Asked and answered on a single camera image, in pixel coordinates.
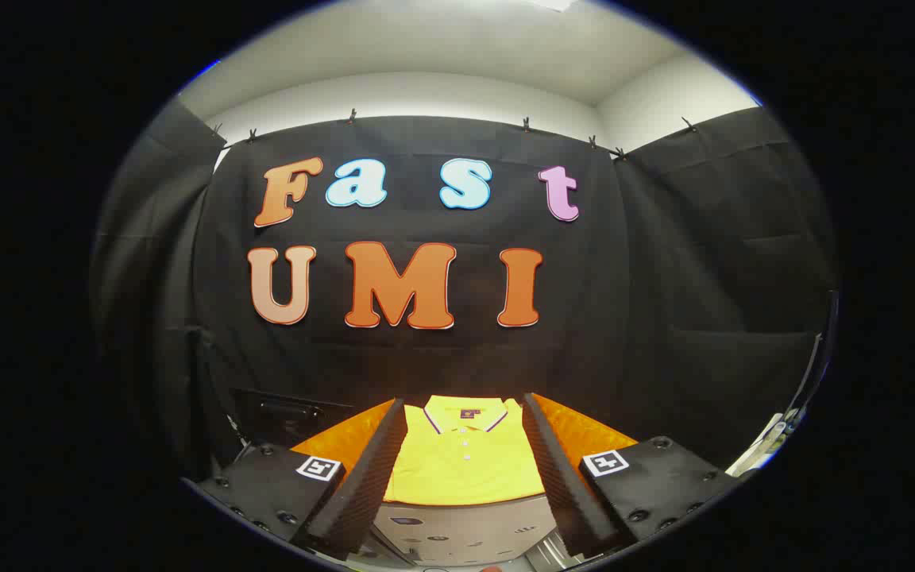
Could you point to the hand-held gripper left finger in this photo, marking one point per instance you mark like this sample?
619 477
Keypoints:
362 485

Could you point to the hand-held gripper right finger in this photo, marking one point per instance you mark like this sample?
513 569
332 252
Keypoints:
565 485

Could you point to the yellow polo shirt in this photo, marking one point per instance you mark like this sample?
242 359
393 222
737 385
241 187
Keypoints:
465 469

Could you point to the grey box appliance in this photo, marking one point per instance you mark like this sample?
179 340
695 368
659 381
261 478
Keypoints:
457 532

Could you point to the black backdrop cloth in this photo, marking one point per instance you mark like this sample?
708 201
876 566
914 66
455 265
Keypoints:
148 278
426 357
727 278

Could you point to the row of black cloth clips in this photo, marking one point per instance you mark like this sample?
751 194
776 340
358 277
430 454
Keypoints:
352 116

